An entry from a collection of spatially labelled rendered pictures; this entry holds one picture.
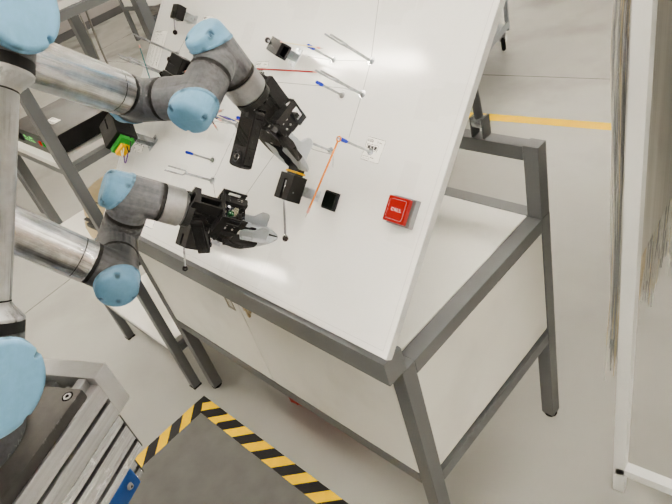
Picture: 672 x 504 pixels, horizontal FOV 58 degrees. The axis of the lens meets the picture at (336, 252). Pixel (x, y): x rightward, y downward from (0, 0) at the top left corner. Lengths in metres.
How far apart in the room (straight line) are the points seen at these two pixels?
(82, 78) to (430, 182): 0.62
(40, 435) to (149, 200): 0.46
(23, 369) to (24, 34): 0.36
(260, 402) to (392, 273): 1.32
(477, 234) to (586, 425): 0.84
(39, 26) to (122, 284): 0.47
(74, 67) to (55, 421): 0.51
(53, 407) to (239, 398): 1.55
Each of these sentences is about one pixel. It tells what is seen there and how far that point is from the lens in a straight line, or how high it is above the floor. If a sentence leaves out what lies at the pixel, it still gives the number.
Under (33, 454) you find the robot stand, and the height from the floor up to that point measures 1.16.
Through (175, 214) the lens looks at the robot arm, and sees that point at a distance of 1.19.
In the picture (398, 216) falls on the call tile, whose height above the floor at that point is 1.09.
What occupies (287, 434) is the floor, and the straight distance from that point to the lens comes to 2.27.
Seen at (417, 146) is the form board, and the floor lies 1.16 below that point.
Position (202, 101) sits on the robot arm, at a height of 1.40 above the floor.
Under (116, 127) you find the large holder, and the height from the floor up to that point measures 1.17.
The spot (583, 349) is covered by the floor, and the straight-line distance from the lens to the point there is 2.33.
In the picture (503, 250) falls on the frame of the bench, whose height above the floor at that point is 0.80.
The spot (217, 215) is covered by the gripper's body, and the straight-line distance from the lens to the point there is 1.21.
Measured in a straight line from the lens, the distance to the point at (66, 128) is 2.11.
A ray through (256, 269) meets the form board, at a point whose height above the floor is 0.91.
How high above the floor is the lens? 1.73
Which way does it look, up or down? 36 degrees down
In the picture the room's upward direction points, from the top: 18 degrees counter-clockwise
